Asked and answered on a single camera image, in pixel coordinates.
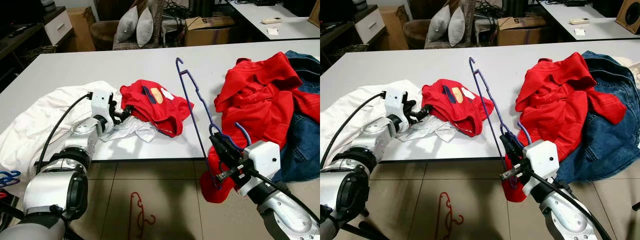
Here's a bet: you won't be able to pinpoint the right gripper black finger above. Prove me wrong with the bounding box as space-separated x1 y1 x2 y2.
209 132 237 167
500 133 522 165
214 132 243 162
504 133 527 161

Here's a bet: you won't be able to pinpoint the small red patched garment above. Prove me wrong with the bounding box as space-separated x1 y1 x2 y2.
120 79 195 139
421 78 494 138

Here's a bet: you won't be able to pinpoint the purple wire hanger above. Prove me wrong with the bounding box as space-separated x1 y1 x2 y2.
174 57 253 191
468 56 534 191

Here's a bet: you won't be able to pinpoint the red hoodie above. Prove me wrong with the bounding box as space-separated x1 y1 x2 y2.
505 51 628 204
200 51 321 204

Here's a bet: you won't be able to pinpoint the small white garment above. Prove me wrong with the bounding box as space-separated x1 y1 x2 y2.
401 116 462 144
100 116 162 144

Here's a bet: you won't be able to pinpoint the large white garment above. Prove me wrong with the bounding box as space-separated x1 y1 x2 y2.
320 80 427 173
0 81 123 177

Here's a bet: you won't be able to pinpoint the brown round basket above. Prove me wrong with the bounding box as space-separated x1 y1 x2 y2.
90 20 121 51
402 19 432 50

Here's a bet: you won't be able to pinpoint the blue denim jeans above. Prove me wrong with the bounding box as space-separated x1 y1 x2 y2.
555 50 640 184
272 50 321 183

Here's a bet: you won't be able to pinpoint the grey pillow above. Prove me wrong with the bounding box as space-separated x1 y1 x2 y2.
426 5 451 44
116 6 140 44
136 7 155 48
447 7 466 48

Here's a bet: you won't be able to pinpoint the brown wicker chair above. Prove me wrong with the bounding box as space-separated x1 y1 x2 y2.
424 0 478 51
112 0 167 51

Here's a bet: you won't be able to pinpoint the white drawer cabinet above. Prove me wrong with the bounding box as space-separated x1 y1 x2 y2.
354 6 386 45
44 7 74 46

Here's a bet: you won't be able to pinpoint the black low stand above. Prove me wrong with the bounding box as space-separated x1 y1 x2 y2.
0 21 57 93
320 21 370 73

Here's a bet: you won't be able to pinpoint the printed cardboard box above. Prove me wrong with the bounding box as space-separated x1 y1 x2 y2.
496 16 549 47
184 16 237 47

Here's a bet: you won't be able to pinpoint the black tripod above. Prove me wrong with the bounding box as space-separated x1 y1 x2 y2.
342 219 392 240

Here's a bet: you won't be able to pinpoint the wooden speaker box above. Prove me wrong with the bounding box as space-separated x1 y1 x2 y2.
308 0 321 28
615 0 640 35

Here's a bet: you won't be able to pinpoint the white desk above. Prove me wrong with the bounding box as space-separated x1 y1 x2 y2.
227 0 321 41
537 0 640 42

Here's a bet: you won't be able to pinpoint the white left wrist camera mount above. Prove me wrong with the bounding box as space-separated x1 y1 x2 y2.
90 91 117 134
383 90 409 133

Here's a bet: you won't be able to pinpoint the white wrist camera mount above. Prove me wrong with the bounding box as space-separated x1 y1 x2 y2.
383 90 409 133
236 141 281 197
90 91 117 134
522 140 560 197

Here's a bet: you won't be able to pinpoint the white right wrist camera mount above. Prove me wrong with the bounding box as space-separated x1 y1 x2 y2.
236 141 281 197
522 140 560 197

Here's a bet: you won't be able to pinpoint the red wire hanger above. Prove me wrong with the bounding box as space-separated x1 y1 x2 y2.
434 191 465 240
128 191 156 240

